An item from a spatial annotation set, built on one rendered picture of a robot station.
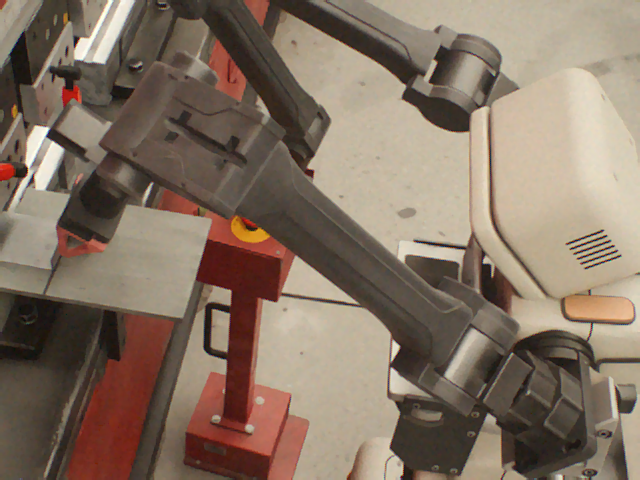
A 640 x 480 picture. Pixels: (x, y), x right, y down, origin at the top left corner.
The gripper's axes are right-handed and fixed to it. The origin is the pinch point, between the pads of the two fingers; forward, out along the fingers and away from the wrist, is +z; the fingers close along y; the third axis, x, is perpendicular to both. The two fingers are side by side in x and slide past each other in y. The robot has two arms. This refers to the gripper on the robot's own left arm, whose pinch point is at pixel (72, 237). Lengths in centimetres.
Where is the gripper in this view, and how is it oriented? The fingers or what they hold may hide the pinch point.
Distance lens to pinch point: 131.4
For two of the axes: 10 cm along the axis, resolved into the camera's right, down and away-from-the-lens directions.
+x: 8.2, 4.8, 3.3
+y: -1.4, 7.1, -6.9
